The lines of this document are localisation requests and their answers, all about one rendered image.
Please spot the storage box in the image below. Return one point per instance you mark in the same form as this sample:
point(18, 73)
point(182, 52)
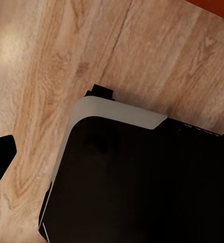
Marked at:
point(214, 6)

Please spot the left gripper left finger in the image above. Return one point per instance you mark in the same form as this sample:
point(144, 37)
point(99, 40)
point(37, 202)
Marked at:
point(7, 152)

